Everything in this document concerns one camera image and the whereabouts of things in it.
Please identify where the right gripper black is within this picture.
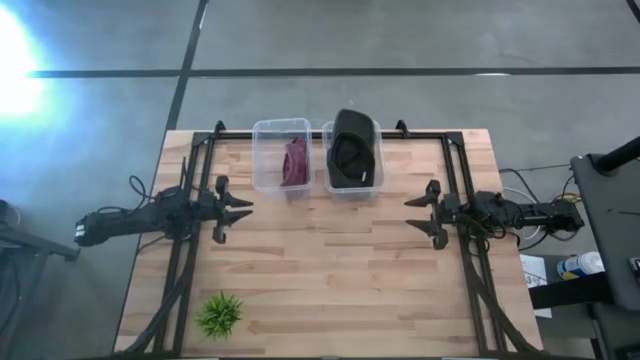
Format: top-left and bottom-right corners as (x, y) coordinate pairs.
(403, 179), (462, 251)

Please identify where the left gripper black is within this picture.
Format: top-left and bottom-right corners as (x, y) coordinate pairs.
(198, 174), (255, 246)

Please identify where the maroon fuzzy hat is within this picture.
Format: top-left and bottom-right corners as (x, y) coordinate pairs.
(279, 136), (310, 189)

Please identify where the dark cap with white label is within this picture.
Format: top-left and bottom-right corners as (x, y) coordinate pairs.
(326, 108), (378, 190)

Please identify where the clear plastic storage bin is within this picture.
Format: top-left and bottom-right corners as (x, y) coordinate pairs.
(321, 119), (387, 197)
(251, 117), (315, 194)

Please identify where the small green artificial plant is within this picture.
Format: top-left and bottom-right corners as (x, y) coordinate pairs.
(194, 291), (246, 341)

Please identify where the white paper sheet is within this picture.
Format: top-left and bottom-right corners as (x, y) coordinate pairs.
(519, 253), (554, 320)

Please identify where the white and blue can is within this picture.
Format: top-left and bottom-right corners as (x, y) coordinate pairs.
(556, 251), (606, 281)

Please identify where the dark grey equipment case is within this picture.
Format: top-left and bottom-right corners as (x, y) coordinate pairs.
(570, 152), (640, 314)

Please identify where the black pole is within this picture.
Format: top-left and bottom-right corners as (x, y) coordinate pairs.
(593, 135), (640, 175)

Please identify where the grey side table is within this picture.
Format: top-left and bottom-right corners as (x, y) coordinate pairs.
(0, 198), (82, 360)

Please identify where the black aluminium table frame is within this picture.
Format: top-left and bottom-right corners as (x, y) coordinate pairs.
(117, 119), (551, 359)

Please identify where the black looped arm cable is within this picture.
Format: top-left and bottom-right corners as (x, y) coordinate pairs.
(128, 174), (157, 205)

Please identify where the white cable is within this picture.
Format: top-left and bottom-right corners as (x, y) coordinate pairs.
(501, 186), (542, 242)

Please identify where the black strap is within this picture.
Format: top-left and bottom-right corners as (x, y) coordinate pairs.
(528, 273), (616, 311)

